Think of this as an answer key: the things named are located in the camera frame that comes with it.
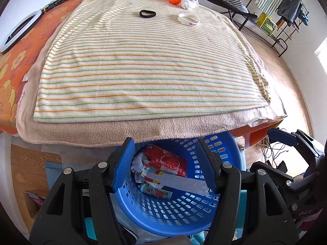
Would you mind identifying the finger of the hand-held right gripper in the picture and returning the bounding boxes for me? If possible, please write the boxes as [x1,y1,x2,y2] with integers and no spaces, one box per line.
[250,161,307,210]
[268,128,320,159]

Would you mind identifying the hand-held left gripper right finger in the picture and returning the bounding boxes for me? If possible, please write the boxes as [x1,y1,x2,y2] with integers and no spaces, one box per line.
[198,138,300,245]

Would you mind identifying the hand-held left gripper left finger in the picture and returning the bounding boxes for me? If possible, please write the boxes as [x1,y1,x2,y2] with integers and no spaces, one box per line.
[31,137,136,245]

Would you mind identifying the white plastic bag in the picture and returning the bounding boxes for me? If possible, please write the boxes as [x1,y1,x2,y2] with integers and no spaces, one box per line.
[131,153,145,175]

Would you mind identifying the white paper packet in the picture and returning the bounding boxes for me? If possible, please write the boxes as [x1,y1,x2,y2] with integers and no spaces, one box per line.
[140,170,210,196]

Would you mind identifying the red cardboard box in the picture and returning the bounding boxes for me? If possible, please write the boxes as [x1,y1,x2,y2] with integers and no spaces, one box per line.
[143,144,187,178]

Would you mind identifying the blue plastic laundry basket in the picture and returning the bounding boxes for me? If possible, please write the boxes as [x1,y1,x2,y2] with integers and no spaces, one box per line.
[112,131,247,237]

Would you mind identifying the colourful printed wrapper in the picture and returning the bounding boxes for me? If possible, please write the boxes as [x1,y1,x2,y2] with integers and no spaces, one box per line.
[140,180,172,199]

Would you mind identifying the bright window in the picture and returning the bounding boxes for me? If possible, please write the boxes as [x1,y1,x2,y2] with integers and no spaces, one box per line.
[314,37,327,68]

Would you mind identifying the striped cream towel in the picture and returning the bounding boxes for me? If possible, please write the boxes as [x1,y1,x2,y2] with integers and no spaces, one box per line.
[33,0,271,123]

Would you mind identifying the black clothes rack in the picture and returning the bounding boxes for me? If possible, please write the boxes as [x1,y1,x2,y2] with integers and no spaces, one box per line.
[231,0,311,58]

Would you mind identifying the open cardboard box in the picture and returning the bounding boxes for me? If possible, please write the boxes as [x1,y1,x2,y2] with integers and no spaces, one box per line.
[22,190,44,218]

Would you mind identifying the yellow plastic crate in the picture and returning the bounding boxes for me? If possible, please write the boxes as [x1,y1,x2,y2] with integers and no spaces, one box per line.
[257,13,278,34]

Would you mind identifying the teal hanging garment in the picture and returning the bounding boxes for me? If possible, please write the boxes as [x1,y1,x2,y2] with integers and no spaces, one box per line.
[300,9,311,26]

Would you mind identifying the dark hanging jacket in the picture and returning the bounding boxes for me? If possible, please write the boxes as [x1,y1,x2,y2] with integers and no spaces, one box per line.
[276,0,302,18]

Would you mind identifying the striped grey garment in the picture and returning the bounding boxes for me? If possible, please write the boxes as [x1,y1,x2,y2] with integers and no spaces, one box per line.
[225,0,249,13]

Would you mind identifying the white silicone wristband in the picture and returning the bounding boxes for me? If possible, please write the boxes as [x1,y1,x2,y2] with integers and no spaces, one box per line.
[178,13,200,27]

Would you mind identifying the orange floral bed sheet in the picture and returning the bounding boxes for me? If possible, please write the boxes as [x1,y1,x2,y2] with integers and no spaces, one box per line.
[0,0,281,147]

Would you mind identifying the crumpled white tissue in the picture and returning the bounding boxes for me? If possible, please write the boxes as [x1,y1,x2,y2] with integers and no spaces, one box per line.
[181,0,200,9]

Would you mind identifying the tangled black floor cables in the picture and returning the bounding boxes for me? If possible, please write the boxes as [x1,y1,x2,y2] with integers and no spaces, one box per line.
[261,135,289,169]

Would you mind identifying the black hair tie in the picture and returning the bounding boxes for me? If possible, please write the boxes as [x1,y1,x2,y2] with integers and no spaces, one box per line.
[139,9,156,19]

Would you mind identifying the white ring light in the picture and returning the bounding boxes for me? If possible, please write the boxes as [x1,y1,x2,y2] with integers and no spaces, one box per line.
[0,10,43,54]

